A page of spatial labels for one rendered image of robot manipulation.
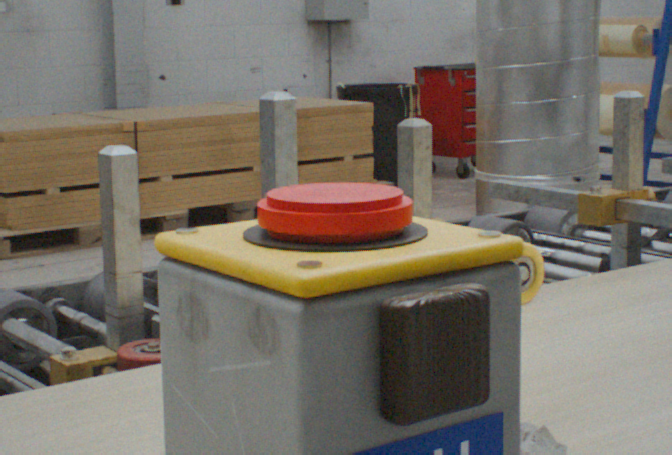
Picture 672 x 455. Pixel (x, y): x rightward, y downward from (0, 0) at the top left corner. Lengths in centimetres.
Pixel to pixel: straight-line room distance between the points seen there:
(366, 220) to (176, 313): 6
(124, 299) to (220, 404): 121
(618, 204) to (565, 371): 75
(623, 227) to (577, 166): 274
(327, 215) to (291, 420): 5
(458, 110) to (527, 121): 423
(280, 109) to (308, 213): 130
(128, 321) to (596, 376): 57
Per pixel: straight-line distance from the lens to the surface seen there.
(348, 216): 30
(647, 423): 118
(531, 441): 109
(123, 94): 808
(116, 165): 150
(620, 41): 793
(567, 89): 476
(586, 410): 120
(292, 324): 28
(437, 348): 29
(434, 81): 909
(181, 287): 33
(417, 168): 175
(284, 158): 162
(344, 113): 767
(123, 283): 152
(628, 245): 209
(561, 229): 258
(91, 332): 190
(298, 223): 31
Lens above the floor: 128
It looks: 9 degrees down
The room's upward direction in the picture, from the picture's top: 1 degrees counter-clockwise
